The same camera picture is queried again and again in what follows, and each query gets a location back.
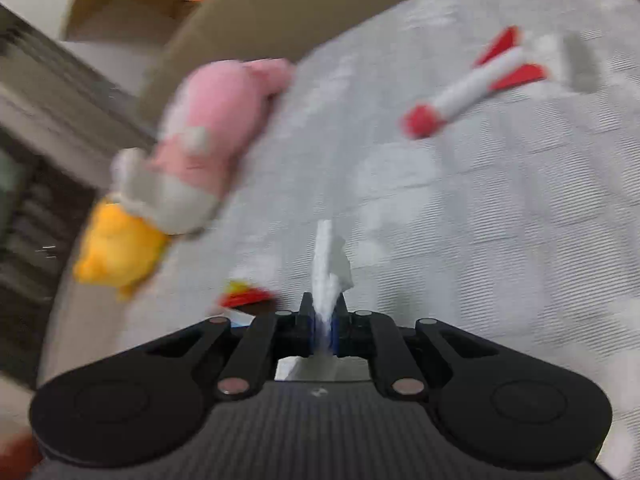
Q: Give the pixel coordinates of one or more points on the red white toy rocket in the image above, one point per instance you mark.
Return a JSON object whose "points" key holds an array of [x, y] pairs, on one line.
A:
{"points": [[505, 64]]}

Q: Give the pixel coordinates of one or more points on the grey quilted mattress cover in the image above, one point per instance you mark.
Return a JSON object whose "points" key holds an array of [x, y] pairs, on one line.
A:
{"points": [[518, 223]]}

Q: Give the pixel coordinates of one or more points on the white paper towel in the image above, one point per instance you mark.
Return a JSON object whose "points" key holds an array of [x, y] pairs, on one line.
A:
{"points": [[331, 276]]}

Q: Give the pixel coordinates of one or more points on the yellow plush toy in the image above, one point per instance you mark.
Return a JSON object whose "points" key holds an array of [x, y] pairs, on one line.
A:
{"points": [[118, 250]]}

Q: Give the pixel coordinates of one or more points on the beige headboard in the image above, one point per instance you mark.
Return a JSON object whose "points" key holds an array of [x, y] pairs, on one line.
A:
{"points": [[214, 30]]}

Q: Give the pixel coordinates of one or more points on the pink white plush toy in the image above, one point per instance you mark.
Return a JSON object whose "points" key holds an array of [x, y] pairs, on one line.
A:
{"points": [[207, 127]]}

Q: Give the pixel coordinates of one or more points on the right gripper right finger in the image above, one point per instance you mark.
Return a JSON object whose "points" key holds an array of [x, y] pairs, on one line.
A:
{"points": [[340, 326]]}

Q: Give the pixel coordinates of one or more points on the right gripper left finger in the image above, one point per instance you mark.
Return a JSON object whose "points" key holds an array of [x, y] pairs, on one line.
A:
{"points": [[306, 325]]}

